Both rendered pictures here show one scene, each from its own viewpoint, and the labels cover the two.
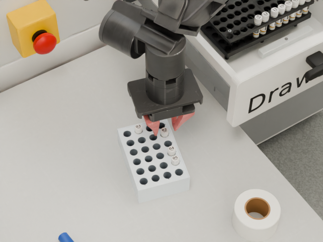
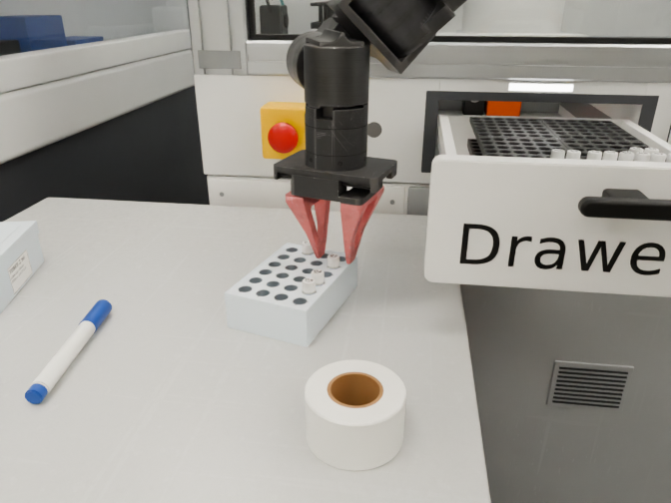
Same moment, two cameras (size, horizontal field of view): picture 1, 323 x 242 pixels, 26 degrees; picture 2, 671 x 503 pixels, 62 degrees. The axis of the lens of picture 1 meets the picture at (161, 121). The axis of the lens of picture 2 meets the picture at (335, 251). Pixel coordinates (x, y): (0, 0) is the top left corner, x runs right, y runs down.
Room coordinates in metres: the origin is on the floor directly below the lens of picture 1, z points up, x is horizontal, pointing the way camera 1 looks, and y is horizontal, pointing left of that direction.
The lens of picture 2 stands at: (0.29, -0.33, 1.05)
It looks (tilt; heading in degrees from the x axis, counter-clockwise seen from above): 25 degrees down; 40
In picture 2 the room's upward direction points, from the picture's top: straight up
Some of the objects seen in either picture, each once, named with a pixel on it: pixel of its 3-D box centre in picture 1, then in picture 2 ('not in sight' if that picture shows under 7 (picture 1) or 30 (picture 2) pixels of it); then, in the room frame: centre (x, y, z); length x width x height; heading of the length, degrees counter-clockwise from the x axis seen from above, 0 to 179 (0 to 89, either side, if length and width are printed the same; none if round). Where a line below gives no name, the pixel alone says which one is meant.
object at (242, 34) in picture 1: (268, 18); not in sight; (0.84, -0.18, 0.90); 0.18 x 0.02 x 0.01; 122
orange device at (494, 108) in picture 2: not in sight; (491, 100); (1.34, 0.16, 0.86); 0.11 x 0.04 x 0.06; 122
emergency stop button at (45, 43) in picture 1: (43, 41); (284, 137); (0.80, 0.19, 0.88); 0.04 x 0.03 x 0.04; 122
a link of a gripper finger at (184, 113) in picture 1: (166, 111); (338, 216); (0.68, -0.01, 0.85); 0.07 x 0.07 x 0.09; 17
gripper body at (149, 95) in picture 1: (165, 82); (335, 143); (0.68, -0.01, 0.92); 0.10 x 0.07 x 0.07; 107
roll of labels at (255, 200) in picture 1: (255, 215); (354, 411); (0.53, -0.14, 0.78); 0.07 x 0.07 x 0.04
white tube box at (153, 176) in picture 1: (152, 159); (296, 289); (0.64, 0.01, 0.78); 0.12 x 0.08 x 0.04; 17
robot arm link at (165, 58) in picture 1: (161, 51); (335, 73); (0.68, 0.00, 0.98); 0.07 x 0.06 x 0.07; 54
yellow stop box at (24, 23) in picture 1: (34, 29); (289, 131); (0.83, 0.21, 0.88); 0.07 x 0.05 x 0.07; 122
